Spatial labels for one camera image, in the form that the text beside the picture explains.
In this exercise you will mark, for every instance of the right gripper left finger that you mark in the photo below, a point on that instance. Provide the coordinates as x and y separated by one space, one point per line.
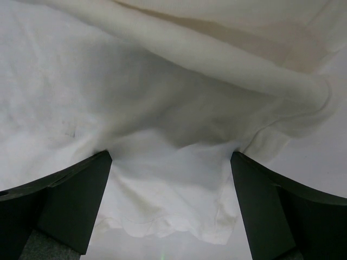
53 217

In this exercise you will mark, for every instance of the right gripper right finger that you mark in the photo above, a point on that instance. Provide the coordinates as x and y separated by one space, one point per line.
285 219

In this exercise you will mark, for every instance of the white tank top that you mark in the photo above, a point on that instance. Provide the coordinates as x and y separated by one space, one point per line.
170 89

